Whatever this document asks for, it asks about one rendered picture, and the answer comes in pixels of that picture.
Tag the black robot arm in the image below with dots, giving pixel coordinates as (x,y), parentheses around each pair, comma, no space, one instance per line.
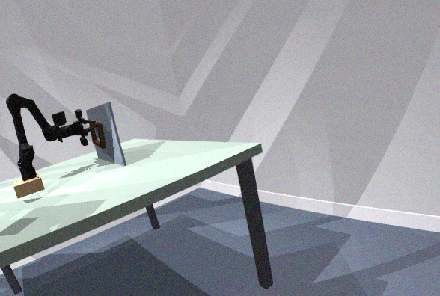
(50,133)

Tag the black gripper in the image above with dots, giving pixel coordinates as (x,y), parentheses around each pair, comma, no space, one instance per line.
(78,113)

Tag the brown wooden picture frame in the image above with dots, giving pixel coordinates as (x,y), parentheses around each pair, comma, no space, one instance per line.
(98,134)

